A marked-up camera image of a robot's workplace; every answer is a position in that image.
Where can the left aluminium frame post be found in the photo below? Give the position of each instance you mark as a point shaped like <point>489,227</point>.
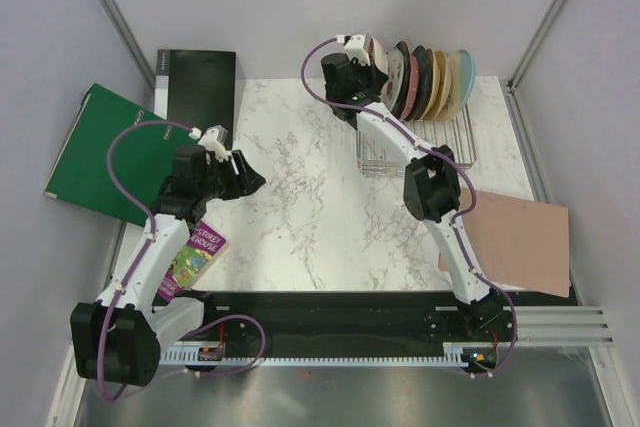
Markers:
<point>127,37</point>

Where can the aluminium front rail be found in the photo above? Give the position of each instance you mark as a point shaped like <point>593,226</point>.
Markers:
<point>540,323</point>

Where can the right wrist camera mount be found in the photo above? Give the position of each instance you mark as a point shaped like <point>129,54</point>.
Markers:
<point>357,47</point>

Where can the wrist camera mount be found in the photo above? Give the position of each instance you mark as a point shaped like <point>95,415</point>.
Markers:
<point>357,47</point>
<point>212,139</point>

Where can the dark teal plate in rack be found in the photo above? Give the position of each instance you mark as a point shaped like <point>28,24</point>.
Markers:
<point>425,59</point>

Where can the pink cutting board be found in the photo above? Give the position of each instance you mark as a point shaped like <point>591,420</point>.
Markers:
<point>510,241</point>

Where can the white strawberry pattern plate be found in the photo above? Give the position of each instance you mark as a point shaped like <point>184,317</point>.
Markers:
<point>391,91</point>

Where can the white slotted cable duct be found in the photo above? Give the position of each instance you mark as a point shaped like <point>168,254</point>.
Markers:
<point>199,354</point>

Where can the pink polka dot plate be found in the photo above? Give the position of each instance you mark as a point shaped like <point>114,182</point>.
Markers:
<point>412,87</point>

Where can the light blue plate in rack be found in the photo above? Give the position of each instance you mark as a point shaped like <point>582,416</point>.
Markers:
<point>468,75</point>

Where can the brown floral pattern plate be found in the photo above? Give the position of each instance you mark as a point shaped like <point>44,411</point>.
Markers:
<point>377,55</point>

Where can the aluminium frame post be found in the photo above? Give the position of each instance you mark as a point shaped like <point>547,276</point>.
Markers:
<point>127,37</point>
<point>542,31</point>

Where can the right aluminium frame post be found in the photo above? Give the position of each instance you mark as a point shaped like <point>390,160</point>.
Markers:
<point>542,31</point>

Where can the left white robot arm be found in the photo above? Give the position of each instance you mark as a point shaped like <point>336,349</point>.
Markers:
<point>120,337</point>

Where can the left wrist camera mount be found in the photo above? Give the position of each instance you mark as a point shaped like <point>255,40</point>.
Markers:
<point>212,139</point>

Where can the wire dish rack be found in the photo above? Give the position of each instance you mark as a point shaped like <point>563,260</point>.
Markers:
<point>457,134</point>

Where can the black rimmed beige plate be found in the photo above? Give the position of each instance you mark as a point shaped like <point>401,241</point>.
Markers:
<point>403,94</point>

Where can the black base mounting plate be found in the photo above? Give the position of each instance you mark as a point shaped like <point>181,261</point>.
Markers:
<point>351,323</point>

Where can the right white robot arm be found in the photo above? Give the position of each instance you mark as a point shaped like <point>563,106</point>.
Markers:
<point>431,190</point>

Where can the green ring binder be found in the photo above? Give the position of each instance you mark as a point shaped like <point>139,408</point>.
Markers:
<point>141,161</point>

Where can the purple children's book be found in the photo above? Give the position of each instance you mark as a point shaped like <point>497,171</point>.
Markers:
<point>202,249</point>

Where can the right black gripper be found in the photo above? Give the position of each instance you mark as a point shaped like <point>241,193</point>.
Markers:
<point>373,79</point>

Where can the black binder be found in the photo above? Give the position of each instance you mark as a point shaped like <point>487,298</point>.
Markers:
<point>197,88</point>

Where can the cream plate in rack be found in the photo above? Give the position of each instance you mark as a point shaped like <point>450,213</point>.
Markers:
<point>452,102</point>
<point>443,88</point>

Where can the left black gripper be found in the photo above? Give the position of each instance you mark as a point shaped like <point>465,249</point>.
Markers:
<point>249,179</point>

